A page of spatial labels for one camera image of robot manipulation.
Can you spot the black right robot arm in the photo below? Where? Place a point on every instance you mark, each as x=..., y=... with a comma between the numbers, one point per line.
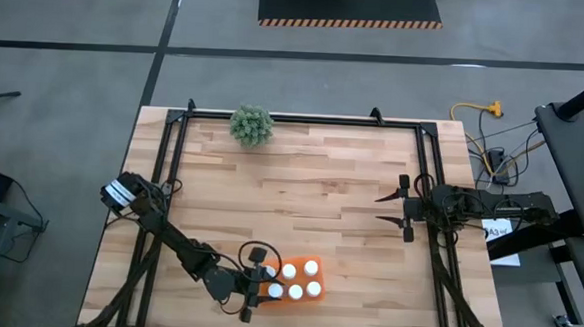
x=495, y=206

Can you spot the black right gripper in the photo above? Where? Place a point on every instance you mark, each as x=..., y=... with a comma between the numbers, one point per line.
x=415, y=210

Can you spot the black metal stand leg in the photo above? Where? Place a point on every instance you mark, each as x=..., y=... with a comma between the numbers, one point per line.
x=568, y=298

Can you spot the small green potted plant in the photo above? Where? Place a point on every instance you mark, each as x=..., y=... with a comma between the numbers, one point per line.
x=251, y=125

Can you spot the black side table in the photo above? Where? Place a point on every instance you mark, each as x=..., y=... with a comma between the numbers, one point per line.
x=577, y=158

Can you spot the black hazard-striped floor mat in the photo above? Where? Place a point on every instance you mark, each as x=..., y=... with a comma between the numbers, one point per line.
x=350, y=4

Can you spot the black caster wheel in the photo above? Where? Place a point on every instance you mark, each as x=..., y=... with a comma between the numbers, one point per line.
x=562, y=323

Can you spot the white paper sign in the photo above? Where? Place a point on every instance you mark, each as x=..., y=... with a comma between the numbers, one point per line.
x=499, y=229

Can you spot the black metal table frame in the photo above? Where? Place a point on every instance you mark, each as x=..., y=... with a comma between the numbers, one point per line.
x=299, y=119

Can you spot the black power strip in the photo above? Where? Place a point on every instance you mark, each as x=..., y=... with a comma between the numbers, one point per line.
x=497, y=161

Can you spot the orange plastic basket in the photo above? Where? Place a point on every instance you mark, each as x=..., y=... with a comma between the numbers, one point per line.
x=300, y=279

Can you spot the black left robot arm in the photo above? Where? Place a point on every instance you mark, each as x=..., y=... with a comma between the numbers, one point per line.
x=178, y=240

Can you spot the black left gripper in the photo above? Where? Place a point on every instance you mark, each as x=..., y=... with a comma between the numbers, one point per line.
x=250, y=289

